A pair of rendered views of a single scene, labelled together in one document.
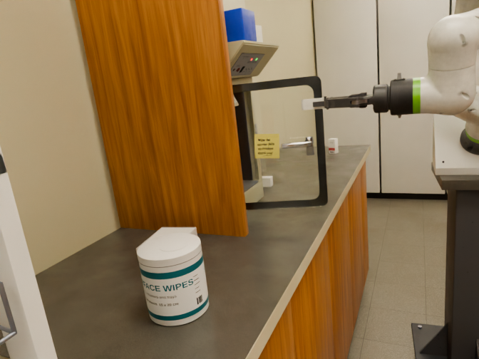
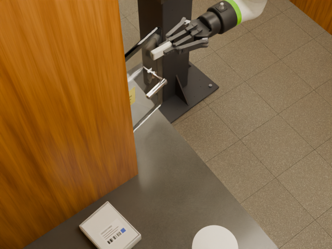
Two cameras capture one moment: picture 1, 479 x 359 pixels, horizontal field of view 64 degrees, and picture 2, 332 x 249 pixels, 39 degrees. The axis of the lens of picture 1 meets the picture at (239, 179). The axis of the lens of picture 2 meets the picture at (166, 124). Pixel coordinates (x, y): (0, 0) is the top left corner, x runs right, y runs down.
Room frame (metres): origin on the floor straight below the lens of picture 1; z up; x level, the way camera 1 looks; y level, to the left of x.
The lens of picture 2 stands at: (0.66, 0.59, 2.41)
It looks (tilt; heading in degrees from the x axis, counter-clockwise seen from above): 58 degrees down; 298
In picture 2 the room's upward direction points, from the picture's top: straight up
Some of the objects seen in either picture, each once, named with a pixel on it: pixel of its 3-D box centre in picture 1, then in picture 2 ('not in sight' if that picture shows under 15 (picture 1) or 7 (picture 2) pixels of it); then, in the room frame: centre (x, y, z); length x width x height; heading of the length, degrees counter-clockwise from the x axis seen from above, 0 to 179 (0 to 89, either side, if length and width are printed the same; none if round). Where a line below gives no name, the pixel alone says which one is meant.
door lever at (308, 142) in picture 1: (297, 144); (152, 85); (1.12, -0.18, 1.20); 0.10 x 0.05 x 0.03; 78
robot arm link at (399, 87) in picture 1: (400, 95); (220, 17); (1.01, -0.45, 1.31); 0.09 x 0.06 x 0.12; 154
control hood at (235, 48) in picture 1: (248, 60); not in sight; (1.31, -0.07, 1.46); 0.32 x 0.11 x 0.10; 154
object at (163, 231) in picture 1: (168, 243); (110, 232); (1.05, 0.23, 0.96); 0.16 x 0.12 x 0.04; 163
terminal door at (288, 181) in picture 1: (274, 147); (130, 97); (1.16, -0.12, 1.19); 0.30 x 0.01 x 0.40; 78
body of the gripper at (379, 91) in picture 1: (371, 99); (202, 28); (1.05, -0.38, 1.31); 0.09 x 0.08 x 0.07; 64
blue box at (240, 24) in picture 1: (234, 28); not in sight; (1.24, -0.04, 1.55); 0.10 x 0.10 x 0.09; 64
